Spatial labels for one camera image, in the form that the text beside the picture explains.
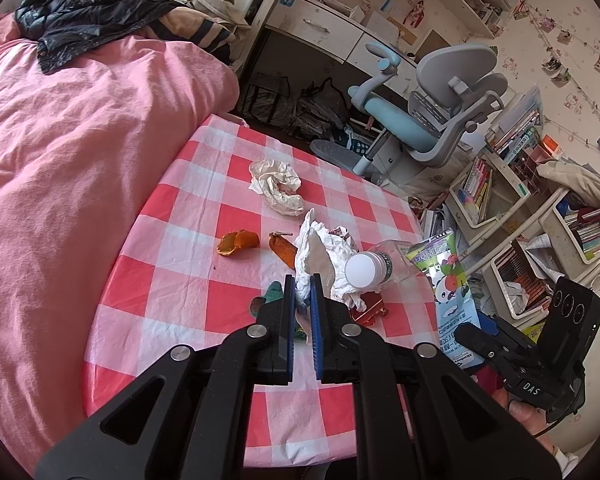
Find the striped beige pillow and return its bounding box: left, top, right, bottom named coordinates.
left=160, top=7, right=236, bottom=61

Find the green foil wrapper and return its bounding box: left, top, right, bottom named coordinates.
left=250, top=282, right=286, bottom=318

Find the clear plastic storage bag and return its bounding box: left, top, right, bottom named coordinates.
left=240, top=72, right=293, bottom=126

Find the clear plastic bottle white cap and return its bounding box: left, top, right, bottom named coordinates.
left=344, top=240, right=421, bottom=293

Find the cream printed bag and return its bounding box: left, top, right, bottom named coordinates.
left=397, top=152, right=473, bottom=198

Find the green printed drink pouch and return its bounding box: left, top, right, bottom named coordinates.
left=405, top=227, right=481, bottom=361

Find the white desk with drawers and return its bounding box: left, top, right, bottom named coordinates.
left=240, top=0, right=423, bottom=93

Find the string of hanging photos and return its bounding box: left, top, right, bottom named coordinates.
left=515, top=0, right=600, bottom=156

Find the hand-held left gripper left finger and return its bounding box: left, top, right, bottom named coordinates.
left=34, top=275, right=297, bottom=480

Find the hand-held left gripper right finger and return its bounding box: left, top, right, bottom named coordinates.
left=309, top=274, right=563, bottom=480

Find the blue patterned box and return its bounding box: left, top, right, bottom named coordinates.
left=337, top=130, right=371, bottom=156

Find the pink wire basket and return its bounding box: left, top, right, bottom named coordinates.
left=510, top=135, right=561, bottom=181

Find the white bookshelf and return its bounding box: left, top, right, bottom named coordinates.
left=447, top=152, right=600, bottom=321

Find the black puffer jacket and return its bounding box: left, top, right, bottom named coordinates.
left=14, top=0, right=187, bottom=75

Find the person's right hand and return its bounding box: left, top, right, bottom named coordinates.
left=492, top=387, right=556, bottom=461

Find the grey and blue desk chair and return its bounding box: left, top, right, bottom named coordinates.
left=310, top=44, right=508, bottom=186

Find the cream canvas tote bag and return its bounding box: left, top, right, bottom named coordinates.
left=172, top=0, right=251, bottom=28

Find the small orange peel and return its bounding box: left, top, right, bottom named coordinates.
left=216, top=229, right=259, bottom=257

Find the cream paper wrapper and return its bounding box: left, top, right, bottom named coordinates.
left=248, top=158, right=306, bottom=217

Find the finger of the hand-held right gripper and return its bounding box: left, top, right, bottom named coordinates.
left=454, top=324, right=501, bottom=361

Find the red snack bag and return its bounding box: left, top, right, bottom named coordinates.
left=328, top=226, right=391, bottom=327

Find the pink blanket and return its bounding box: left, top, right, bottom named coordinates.
left=0, top=12, right=241, bottom=476

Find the white tissue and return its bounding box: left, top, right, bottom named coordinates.
left=320, top=225, right=368, bottom=311
left=293, top=209, right=331, bottom=311

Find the row of books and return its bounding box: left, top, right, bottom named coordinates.
left=485, top=85, right=546, bottom=161

